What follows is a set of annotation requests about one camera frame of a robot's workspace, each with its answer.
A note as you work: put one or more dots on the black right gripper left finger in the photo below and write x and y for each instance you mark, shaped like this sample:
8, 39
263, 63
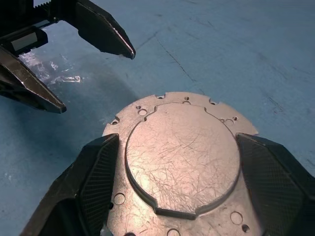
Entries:
81, 186

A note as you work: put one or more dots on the silver round metal lid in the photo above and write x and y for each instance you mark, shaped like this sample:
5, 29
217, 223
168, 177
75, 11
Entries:
182, 157

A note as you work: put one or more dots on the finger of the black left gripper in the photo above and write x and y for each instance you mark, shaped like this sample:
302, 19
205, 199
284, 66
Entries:
103, 29

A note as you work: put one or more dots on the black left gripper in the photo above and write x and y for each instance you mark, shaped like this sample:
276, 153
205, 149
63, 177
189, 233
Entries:
24, 22

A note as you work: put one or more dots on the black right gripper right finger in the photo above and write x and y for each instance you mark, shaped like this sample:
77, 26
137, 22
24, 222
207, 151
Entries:
275, 186

